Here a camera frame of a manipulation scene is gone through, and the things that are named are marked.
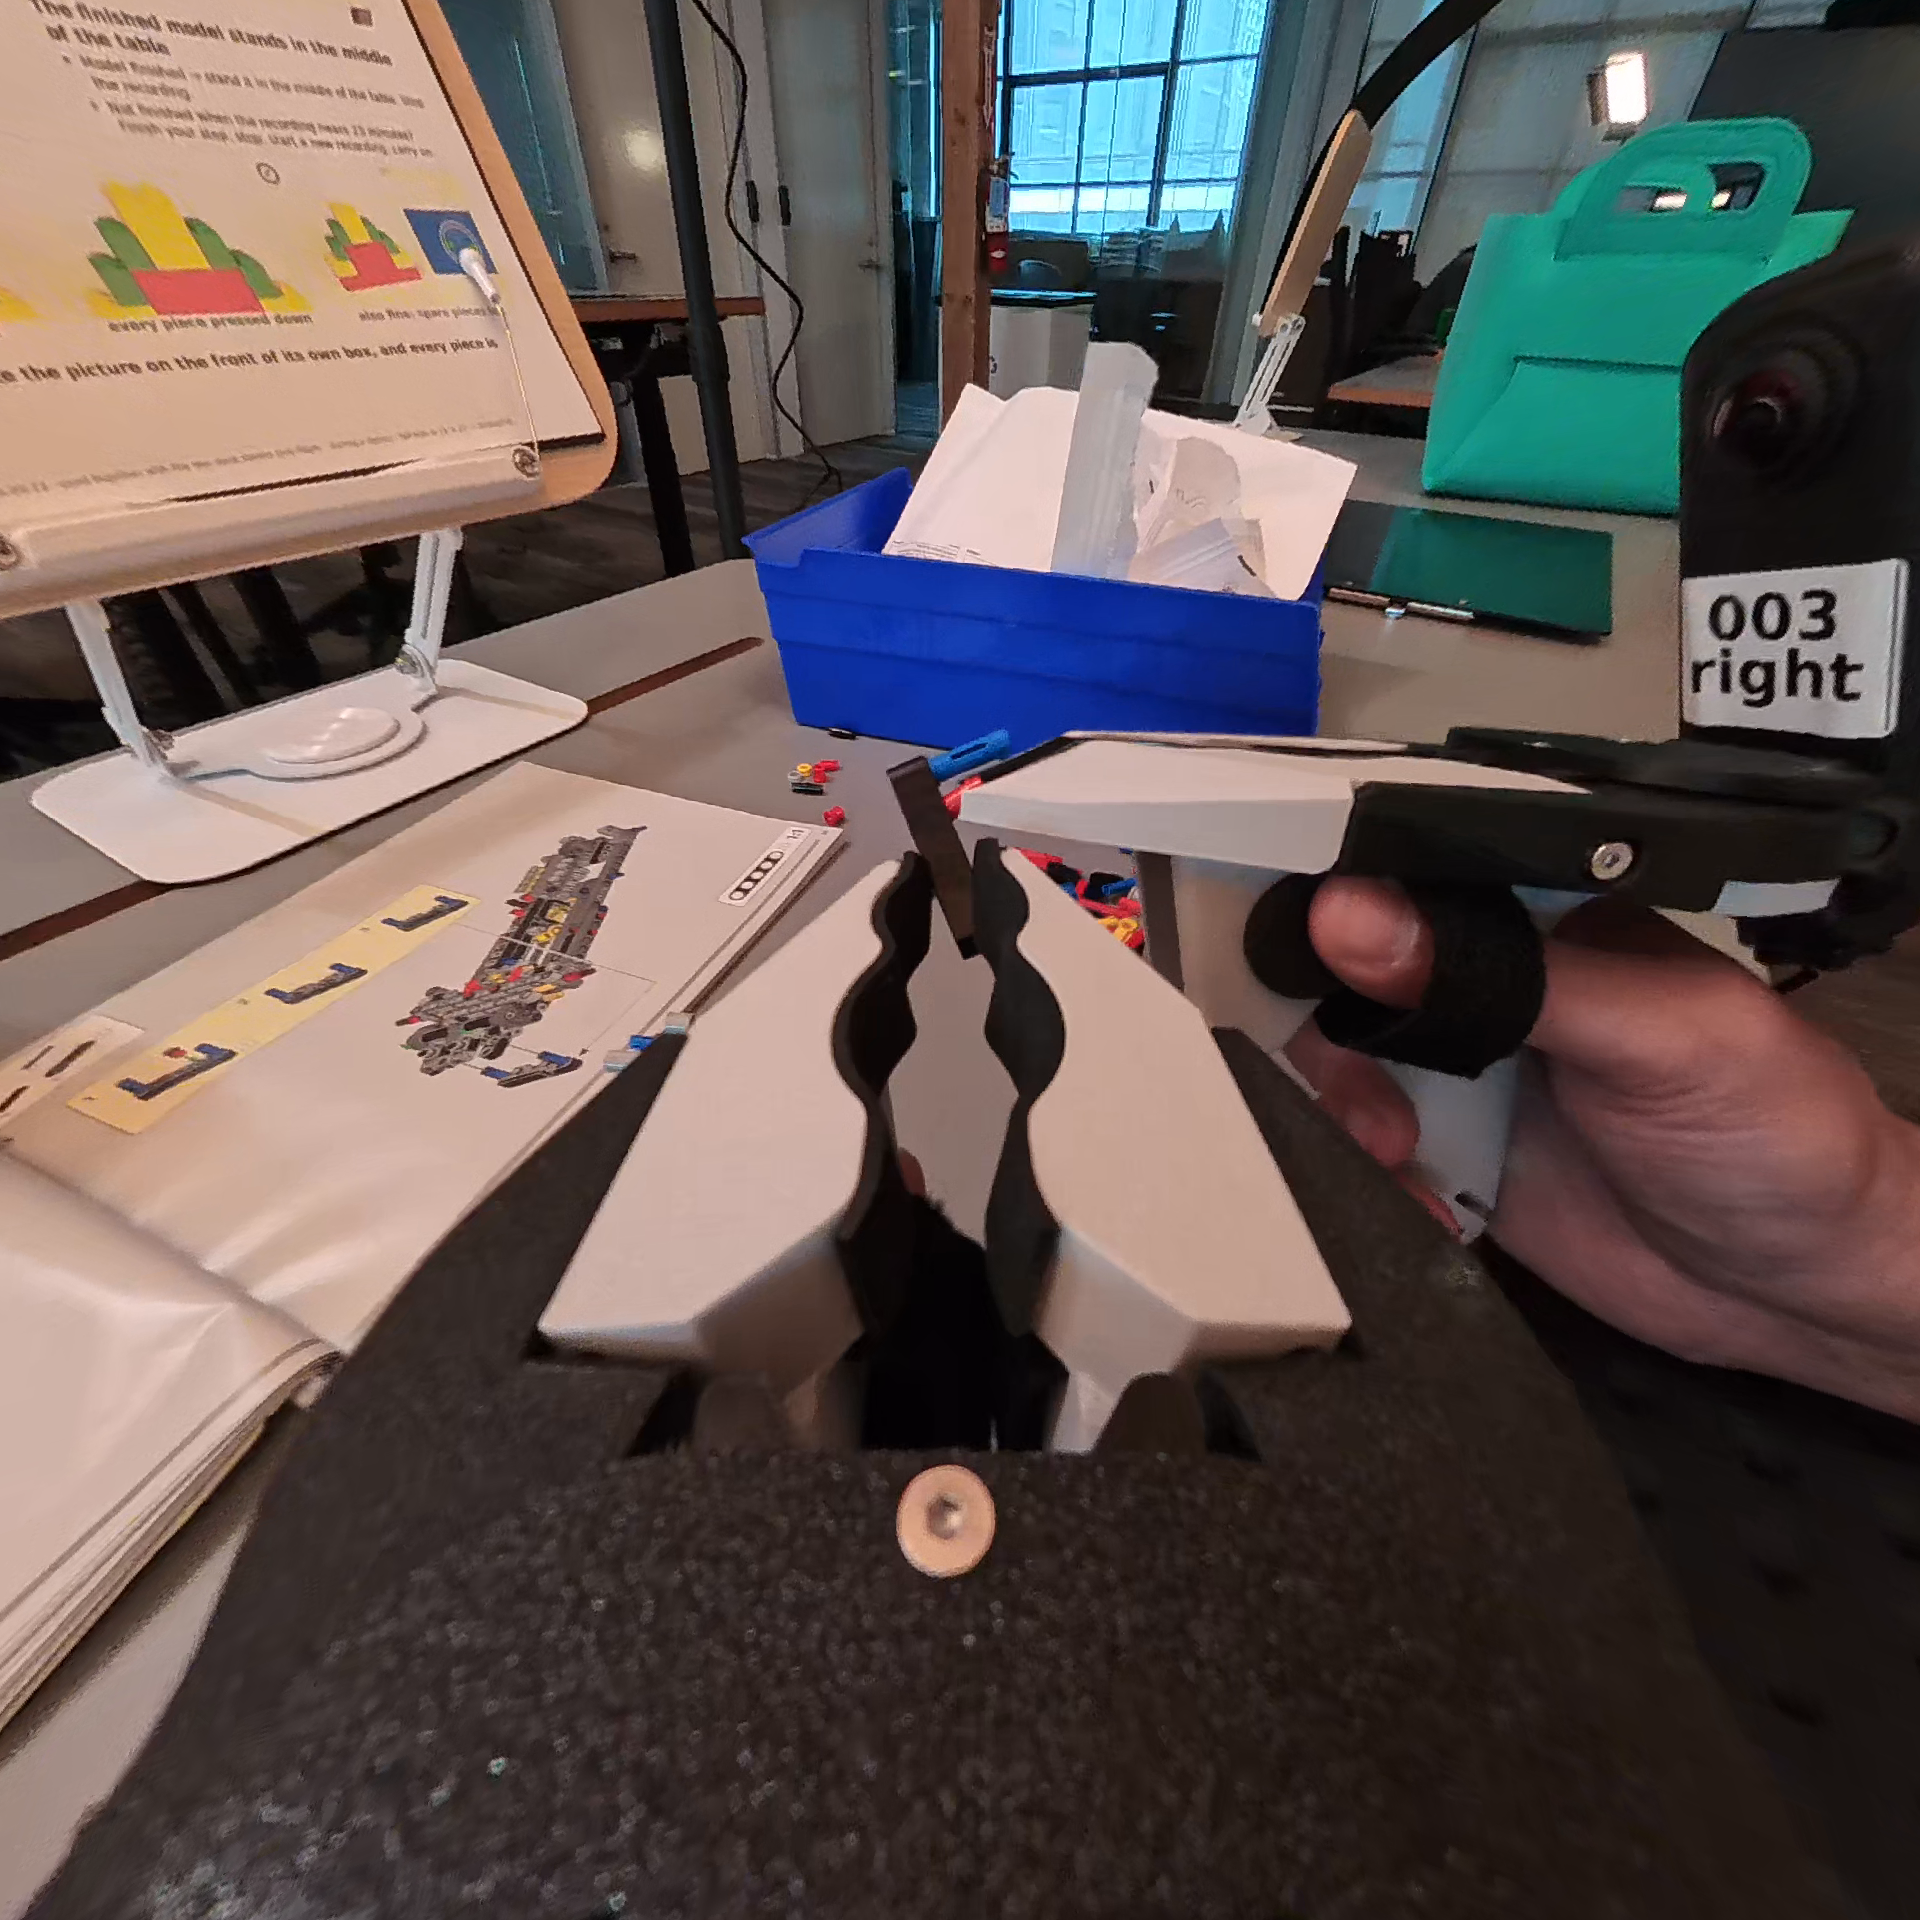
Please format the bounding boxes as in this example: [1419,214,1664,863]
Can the curved black and wood stand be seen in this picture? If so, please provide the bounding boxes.
[1229,0,1501,438]

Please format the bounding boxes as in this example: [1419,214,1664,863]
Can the blue plastic bin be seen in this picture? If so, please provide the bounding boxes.
[747,464,1331,751]

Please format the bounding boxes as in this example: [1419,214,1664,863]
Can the dark green mat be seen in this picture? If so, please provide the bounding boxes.
[1327,497,1615,641]

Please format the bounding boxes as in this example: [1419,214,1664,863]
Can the teal felt bag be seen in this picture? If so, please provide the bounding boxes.
[1416,117,1857,519]

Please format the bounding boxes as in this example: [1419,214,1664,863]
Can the lego instruction booklet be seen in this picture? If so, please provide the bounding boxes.
[0,755,847,1727]

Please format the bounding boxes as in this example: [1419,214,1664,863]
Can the crumpled white paper bags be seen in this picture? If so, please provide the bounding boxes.
[883,342,1358,603]

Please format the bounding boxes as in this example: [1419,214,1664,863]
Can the grid pane window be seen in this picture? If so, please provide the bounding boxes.
[997,0,1269,248]

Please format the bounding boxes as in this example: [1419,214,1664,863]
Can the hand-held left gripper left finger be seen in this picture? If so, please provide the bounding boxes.
[538,853,939,1412]

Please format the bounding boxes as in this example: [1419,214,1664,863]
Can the person's right hand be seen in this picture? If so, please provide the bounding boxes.
[1281,878,1920,1419]

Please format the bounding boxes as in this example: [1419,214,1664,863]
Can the wooden side desk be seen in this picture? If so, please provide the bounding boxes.
[572,288,771,577]

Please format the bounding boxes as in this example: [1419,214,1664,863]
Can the black lego beam blue pins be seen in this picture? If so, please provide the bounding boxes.
[884,732,1011,960]

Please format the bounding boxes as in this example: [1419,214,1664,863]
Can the white cabinet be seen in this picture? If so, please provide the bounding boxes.
[990,291,1097,399]

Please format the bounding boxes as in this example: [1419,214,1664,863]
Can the printed instruction sheet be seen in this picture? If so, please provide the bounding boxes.
[0,0,603,502]

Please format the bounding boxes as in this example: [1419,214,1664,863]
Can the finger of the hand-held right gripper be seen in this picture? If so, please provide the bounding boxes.
[1056,728,1595,797]
[956,740,1358,874]

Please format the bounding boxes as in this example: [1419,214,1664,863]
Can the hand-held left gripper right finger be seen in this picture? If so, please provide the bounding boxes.
[971,836,1355,1452]

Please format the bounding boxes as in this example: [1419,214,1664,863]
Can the black cable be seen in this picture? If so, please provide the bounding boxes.
[688,0,840,445]

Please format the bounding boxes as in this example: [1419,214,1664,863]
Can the black stand pole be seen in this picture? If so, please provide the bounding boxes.
[642,0,751,519]

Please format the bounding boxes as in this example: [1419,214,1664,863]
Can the pile of lego pins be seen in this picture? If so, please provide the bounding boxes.
[939,773,1154,960]

